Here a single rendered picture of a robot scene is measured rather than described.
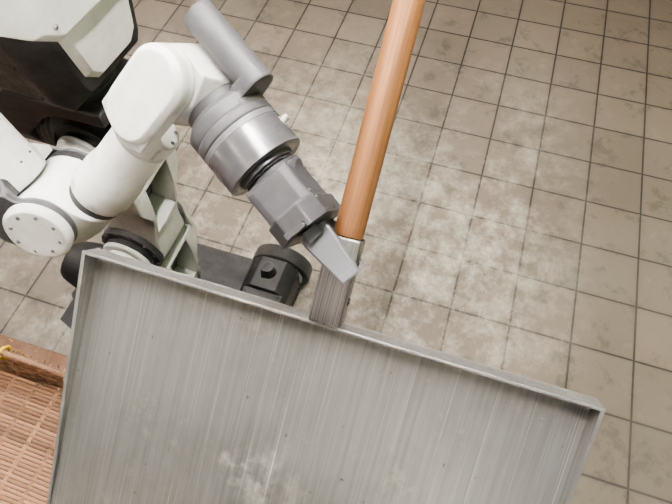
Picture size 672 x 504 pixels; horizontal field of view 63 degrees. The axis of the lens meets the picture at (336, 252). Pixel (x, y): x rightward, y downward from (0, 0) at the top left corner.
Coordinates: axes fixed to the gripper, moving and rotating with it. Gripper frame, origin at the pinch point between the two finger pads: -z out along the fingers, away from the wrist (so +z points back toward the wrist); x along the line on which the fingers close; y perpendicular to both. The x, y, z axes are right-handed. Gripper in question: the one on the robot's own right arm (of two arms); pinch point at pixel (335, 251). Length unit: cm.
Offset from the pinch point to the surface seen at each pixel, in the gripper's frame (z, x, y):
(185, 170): 69, -149, -57
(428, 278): -22, -138, -10
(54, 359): 23, -46, -71
